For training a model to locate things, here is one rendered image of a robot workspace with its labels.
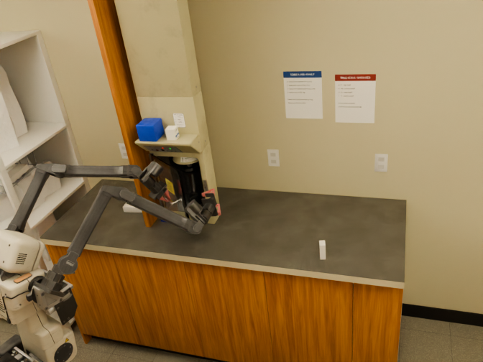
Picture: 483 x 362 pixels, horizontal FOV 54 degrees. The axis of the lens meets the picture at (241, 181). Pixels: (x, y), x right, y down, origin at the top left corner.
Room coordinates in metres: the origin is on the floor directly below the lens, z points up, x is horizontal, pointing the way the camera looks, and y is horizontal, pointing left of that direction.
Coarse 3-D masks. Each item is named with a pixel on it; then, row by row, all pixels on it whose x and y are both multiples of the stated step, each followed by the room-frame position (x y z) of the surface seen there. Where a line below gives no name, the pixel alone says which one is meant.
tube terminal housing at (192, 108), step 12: (144, 108) 2.33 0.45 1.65; (156, 108) 2.31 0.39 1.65; (168, 108) 2.28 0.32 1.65; (180, 108) 2.26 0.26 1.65; (192, 108) 2.24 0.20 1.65; (168, 120) 2.29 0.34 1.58; (192, 120) 2.24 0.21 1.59; (204, 120) 2.31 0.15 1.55; (180, 132) 2.27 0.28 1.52; (192, 132) 2.24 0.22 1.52; (204, 132) 2.29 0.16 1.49; (204, 144) 2.27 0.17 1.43; (156, 156) 2.33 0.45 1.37; (168, 156) 2.30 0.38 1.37; (180, 156) 2.28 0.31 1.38; (192, 156) 2.25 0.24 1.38; (204, 156) 2.25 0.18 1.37; (204, 168) 2.23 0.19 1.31; (216, 192) 2.32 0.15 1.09; (216, 216) 2.27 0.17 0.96
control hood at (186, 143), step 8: (184, 136) 2.22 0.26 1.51; (192, 136) 2.21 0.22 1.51; (144, 144) 2.23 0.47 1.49; (152, 144) 2.21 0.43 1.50; (160, 144) 2.19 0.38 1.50; (168, 144) 2.17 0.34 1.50; (176, 144) 2.15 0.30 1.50; (184, 144) 2.14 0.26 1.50; (192, 144) 2.14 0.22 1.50; (200, 144) 2.22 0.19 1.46; (184, 152) 2.24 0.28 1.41; (192, 152) 2.21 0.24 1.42; (200, 152) 2.20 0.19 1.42
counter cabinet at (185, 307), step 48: (96, 288) 2.24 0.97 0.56; (144, 288) 2.12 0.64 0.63; (192, 288) 2.00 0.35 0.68; (240, 288) 1.90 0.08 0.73; (288, 288) 1.80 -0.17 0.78; (336, 288) 1.72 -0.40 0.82; (384, 288) 1.64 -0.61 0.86; (96, 336) 2.37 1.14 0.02; (144, 336) 2.15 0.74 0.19; (192, 336) 2.03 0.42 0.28; (240, 336) 1.92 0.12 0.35; (288, 336) 1.81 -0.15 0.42; (336, 336) 1.72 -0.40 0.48; (384, 336) 1.63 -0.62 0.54
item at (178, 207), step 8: (152, 160) 2.31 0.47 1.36; (160, 160) 2.23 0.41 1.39; (168, 168) 2.16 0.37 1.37; (160, 176) 2.26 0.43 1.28; (168, 176) 2.18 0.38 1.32; (176, 176) 2.10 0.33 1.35; (176, 184) 2.12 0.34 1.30; (176, 192) 2.13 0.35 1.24; (184, 200) 2.08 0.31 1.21; (168, 208) 2.25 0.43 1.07; (176, 208) 2.17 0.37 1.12; (184, 208) 2.09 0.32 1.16; (184, 216) 2.10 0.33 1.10
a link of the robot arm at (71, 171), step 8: (56, 168) 2.08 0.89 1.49; (64, 168) 2.08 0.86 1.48; (72, 168) 2.11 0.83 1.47; (80, 168) 2.11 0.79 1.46; (88, 168) 2.11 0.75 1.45; (96, 168) 2.11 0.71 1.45; (104, 168) 2.11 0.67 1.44; (112, 168) 2.11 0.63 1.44; (120, 168) 2.11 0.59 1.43; (128, 168) 2.11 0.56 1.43; (72, 176) 2.10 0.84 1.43; (80, 176) 2.10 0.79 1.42; (88, 176) 2.10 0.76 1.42; (96, 176) 2.10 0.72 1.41; (104, 176) 2.10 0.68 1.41; (112, 176) 2.10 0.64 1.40; (120, 176) 2.09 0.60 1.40; (128, 176) 2.09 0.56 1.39; (136, 176) 2.09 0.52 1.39
